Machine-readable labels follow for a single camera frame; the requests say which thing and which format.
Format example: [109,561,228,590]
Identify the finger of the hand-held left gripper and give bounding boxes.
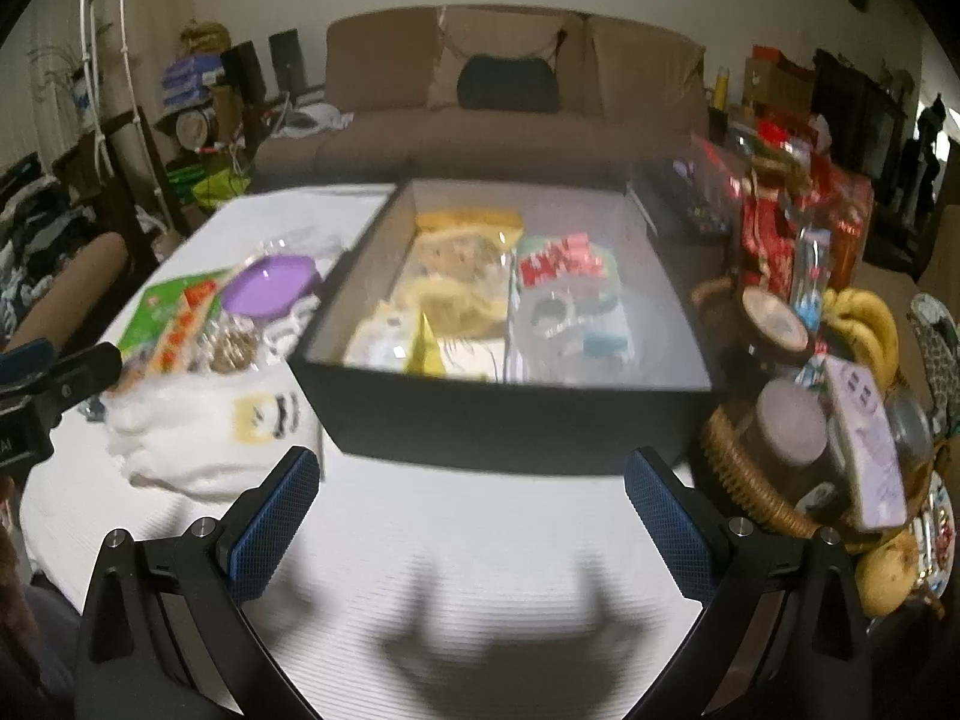
[30,343,125,428]
[0,340,57,385]

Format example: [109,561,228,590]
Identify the brown sofa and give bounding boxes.
[251,6,713,192]

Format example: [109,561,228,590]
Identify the yellow snack bag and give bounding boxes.
[390,210,522,338]

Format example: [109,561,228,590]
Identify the stack of blue packages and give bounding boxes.
[161,56,226,102]

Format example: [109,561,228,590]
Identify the white and yellow packet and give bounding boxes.
[345,300,511,380]

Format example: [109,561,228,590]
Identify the red gift packages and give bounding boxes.
[739,120,875,301]

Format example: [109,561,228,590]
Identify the orange cardboard box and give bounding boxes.
[742,45,815,121]

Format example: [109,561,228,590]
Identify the brown jar with white label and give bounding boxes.
[739,286,815,361]

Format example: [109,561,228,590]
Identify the bunch of bananas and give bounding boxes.
[821,286,901,391]

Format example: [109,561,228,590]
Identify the black cardboard box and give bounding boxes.
[289,178,713,477]

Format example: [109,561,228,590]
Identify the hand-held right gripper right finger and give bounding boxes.
[624,446,871,720]

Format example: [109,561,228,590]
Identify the gold hook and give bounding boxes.
[191,311,263,376]

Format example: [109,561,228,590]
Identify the purple plastic lid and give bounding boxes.
[221,255,320,320]

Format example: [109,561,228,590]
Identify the green cloth bag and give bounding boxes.
[191,169,252,212]

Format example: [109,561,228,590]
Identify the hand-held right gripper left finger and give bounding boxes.
[73,446,323,720]

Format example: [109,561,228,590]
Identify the dark wooden cabinet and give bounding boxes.
[814,49,908,181]

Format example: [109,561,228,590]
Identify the white cap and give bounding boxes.
[274,101,353,140]

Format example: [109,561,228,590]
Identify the clear pack with red label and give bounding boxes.
[510,234,638,383]

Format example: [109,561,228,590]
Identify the black speaker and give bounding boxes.
[221,41,265,102]
[268,28,305,87]

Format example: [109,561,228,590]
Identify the black cushion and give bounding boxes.
[459,54,562,115]

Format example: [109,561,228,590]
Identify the bamboo sushi mat package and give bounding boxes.
[124,277,241,383]

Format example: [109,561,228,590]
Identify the patterned cloth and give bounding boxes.
[907,292,960,428]

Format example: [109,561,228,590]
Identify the dark lid jar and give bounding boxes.
[750,379,830,466]

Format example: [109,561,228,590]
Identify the wicker basket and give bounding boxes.
[690,277,953,541]

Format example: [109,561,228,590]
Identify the green seaweed packet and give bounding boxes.
[120,270,233,361]

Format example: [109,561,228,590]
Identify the round dial scale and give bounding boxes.
[178,109,218,151]

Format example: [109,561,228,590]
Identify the brown padded chair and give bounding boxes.
[0,231,128,353]

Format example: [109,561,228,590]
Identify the purple and white box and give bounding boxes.
[821,356,908,530]

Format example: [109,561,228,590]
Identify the yellow pear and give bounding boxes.
[855,532,923,616]

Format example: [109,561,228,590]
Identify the white plush toy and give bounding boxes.
[105,367,323,500]

